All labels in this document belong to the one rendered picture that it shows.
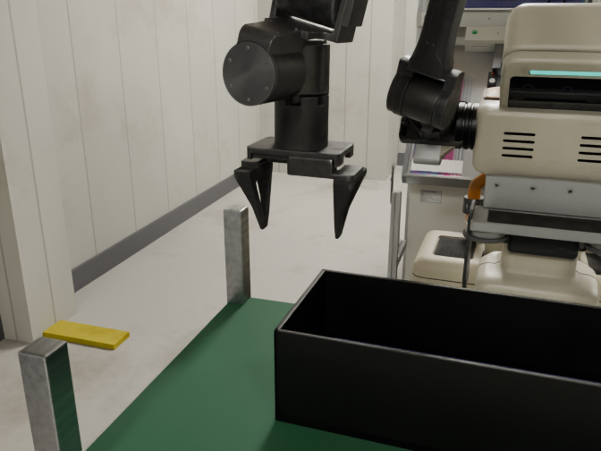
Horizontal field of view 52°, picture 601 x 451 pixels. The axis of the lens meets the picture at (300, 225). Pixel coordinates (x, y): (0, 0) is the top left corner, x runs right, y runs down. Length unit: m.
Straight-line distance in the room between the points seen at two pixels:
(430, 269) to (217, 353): 0.79
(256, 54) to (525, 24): 0.63
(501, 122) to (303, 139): 0.56
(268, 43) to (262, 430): 0.40
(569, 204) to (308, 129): 0.63
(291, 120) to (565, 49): 0.56
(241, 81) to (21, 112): 2.23
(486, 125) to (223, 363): 0.62
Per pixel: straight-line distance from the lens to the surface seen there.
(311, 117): 0.63
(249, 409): 0.72
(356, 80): 5.25
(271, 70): 0.55
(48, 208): 2.91
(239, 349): 0.84
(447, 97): 1.03
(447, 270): 1.51
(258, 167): 0.68
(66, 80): 3.26
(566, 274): 1.25
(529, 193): 1.14
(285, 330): 0.64
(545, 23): 1.11
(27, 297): 2.89
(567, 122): 1.13
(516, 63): 1.06
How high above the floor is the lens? 1.37
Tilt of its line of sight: 19 degrees down
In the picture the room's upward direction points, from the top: straight up
